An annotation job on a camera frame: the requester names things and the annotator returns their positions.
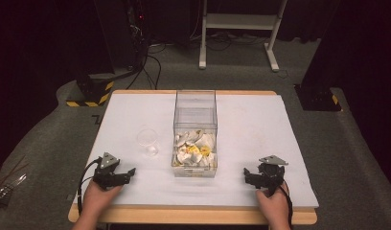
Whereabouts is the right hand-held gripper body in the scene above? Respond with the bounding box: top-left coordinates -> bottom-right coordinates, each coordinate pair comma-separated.
256,154 -> 289,196

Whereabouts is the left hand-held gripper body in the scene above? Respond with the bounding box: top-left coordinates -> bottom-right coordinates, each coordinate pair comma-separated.
92,151 -> 128,192

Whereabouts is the person's left hand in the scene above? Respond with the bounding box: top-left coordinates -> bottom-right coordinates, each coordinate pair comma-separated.
82,181 -> 125,221

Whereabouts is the person's right hand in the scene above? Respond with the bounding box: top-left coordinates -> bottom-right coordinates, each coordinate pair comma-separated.
255,182 -> 291,224

